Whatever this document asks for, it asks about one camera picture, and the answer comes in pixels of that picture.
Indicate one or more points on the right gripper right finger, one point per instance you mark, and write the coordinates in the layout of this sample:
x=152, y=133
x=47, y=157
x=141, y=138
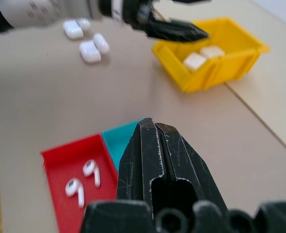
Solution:
x=186, y=162

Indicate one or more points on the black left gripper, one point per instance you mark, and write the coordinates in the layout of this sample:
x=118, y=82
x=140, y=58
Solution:
x=138, y=14

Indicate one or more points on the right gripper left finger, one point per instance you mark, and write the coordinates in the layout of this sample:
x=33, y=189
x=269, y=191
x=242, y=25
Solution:
x=140, y=165

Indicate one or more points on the white earbud case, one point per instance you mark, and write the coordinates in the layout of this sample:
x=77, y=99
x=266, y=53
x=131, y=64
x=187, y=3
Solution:
x=94, y=48
x=72, y=29
x=212, y=51
x=193, y=61

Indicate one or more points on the yellow plastic bin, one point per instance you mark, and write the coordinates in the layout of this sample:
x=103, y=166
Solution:
x=230, y=63

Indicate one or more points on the blue tray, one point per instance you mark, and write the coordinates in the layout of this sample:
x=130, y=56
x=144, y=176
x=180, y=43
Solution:
x=116, y=143

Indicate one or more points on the white earbud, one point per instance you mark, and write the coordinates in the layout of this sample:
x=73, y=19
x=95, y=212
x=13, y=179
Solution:
x=91, y=171
x=74, y=191

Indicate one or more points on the red tray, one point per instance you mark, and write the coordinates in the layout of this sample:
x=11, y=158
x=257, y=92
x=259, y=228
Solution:
x=60, y=165

